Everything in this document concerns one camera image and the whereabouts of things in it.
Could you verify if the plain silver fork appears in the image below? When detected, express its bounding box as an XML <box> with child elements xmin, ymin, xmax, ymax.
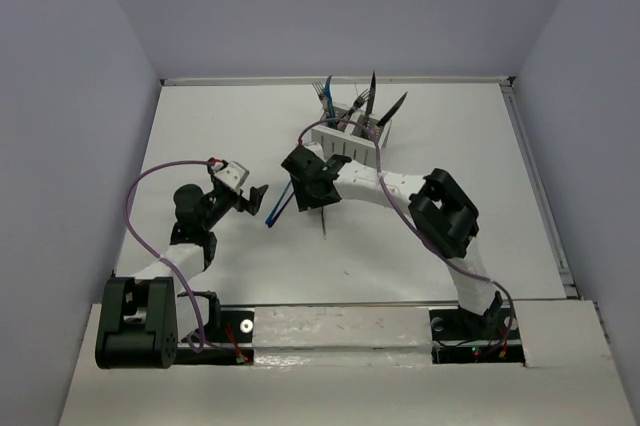
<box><xmin>320</xmin><ymin>208</ymin><xmax>327</xmax><ymax>240</ymax></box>

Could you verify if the blue iridescent fork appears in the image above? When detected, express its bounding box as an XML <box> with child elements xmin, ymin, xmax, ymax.
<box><xmin>264</xmin><ymin>180</ymin><xmax>295</xmax><ymax>226</ymax></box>

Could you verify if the purple iridescent fork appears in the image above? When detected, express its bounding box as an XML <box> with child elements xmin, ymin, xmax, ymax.
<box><xmin>268</xmin><ymin>185</ymin><xmax>296</xmax><ymax>228</ymax></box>

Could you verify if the silver fork teal marbled handle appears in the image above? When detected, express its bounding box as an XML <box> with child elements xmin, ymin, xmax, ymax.
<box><xmin>312</xmin><ymin>82</ymin><xmax>329</xmax><ymax>118</ymax></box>

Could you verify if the silver fork black riveted handle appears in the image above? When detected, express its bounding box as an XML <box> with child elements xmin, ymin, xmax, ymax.
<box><xmin>342</xmin><ymin>89</ymin><xmax>370</xmax><ymax>119</ymax></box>

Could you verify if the silver knife black speckled handle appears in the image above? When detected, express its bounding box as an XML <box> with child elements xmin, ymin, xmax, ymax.
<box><xmin>363</xmin><ymin>71</ymin><xmax>377</xmax><ymax>128</ymax></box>

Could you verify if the silver knife teal marbled handle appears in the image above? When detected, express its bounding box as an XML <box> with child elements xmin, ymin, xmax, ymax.
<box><xmin>376</xmin><ymin>92</ymin><xmax>408</xmax><ymax>129</ymax></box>

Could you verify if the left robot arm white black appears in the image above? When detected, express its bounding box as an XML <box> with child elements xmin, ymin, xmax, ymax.
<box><xmin>95</xmin><ymin>179</ymin><xmax>268</xmax><ymax>369</ymax></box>

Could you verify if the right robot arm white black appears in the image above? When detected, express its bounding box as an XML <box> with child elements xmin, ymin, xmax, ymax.
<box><xmin>282</xmin><ymin>145</ymin><xmax>502</xmax><ymax>338</ymax></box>

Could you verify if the white perforated utensil caddy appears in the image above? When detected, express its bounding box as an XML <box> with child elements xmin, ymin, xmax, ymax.
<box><xmin>310</xmin><ymin>103</ymin><xmax>393</xmax><ymax>167</ymax></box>

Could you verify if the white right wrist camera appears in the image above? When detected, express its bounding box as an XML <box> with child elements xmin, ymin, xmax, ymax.
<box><xmin>303</xmin><ymin>142</ymin><xmax>325</xmax><ymax>160</ymax></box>

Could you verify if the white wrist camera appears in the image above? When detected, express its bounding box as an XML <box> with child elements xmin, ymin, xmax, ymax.
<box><xmin>303</xmin><ymin>142</ymin><xmax>325</xmax><ymax>160</ymax></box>
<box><xmin>213</xmin><ymin>161</ymin><xmax>250</xmax><ymax>195</ymax></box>

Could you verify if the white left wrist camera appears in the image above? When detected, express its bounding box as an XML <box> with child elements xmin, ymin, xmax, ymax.
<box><xmin>213</xmin><ymin>161</ymin><xmax>250</xmax><ymax>195</ymax></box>

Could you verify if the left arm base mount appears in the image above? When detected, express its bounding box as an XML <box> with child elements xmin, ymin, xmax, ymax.
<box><xmin>175</xmin><ymin>307</ymin><xmax>255</xmax><ymax>366</ymax></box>

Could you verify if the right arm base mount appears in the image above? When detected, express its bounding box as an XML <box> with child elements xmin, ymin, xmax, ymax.
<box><xmin>429</xmin><ymin>307</ymin><xmax>525</xmax><ymax>365</ymax></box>

